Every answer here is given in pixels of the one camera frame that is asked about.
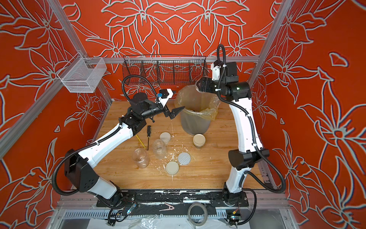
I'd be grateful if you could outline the beige lidded jar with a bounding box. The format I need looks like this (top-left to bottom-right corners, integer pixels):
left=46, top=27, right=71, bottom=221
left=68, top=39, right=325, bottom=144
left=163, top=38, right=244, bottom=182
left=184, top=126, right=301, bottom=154
left=193, top=134, right=206, bottom=148

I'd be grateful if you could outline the clear jar with tea leaves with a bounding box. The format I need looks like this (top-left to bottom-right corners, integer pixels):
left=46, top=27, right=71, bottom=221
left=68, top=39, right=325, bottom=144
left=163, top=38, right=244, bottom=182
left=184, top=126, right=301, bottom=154
left=152, top=139, right=167, bottom=159

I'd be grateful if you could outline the jar with foil seal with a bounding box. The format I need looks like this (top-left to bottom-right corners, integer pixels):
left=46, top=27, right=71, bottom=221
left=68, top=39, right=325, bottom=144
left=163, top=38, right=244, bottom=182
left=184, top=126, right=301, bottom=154
left=132, top=148, right=150, bottom=169

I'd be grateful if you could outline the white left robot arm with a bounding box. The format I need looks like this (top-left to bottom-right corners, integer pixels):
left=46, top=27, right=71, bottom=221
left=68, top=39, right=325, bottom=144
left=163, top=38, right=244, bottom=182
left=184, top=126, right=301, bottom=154
left=51, top=75, right=184, bottom=209

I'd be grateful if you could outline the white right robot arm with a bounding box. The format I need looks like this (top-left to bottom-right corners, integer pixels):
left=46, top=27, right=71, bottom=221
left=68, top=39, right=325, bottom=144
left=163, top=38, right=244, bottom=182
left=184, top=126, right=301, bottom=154
left=196, top=44, right=286, bottom=227

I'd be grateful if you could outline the yellow plastic bin liner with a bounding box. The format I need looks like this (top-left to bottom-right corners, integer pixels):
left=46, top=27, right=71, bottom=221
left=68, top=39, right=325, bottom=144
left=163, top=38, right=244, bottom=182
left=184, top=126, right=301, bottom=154
left=174, top=85, right=220, bottom=121

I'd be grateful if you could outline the yellow pencil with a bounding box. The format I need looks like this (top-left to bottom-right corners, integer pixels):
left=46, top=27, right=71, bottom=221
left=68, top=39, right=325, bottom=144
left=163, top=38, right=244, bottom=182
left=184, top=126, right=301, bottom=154
left=136, top=135, right=147, bottom=150

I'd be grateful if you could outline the red clip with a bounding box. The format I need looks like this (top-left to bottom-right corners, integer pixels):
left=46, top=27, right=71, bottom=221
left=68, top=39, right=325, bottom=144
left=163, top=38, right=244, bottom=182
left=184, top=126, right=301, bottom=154
left=159, top=203, right=175, bottom=211

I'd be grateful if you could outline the clear tape roll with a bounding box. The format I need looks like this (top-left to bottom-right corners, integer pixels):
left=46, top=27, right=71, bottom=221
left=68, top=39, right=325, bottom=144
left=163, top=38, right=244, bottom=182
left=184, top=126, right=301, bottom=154
left=187, top=202, right=208, bottom=228

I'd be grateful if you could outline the crumpled clear plastic film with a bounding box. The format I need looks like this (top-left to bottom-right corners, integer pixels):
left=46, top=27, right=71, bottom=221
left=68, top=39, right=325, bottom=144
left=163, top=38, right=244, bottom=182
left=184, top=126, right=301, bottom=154
left=128, top=216, right=164, bottom=229

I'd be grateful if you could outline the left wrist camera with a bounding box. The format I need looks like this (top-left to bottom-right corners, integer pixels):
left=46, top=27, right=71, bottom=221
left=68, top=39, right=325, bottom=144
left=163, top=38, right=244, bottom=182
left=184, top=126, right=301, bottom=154
left=156, top=89, right=176, bottom=107

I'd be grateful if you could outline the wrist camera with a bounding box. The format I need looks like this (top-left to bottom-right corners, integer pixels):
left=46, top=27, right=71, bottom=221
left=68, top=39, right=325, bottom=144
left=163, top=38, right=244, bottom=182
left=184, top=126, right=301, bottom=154
left=156, top=89, right=176, bottom=107
left=210, top=60, right=221, bottom=81

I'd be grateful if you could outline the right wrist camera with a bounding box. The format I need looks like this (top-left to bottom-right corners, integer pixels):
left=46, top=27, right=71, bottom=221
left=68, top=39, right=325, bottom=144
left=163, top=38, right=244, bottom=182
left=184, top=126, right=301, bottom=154
left=210, top=60, right=221, bottom=81

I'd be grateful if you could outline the black handled screwdriver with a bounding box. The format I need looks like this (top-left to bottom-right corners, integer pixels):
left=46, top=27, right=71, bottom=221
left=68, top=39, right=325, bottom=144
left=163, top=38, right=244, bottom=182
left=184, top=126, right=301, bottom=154
left=147, top=126, right=151, bottom=151

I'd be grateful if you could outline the black wire wall basket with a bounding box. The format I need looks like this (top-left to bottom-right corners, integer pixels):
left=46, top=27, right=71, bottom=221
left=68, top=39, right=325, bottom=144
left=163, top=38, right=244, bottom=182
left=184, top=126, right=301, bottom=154
left=122, top=54, right=208, bottom=86

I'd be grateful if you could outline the white cable duct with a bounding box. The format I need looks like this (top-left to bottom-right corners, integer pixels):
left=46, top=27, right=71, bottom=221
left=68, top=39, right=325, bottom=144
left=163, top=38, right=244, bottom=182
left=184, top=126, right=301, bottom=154
left=62, top=209, right=227, bottom=219

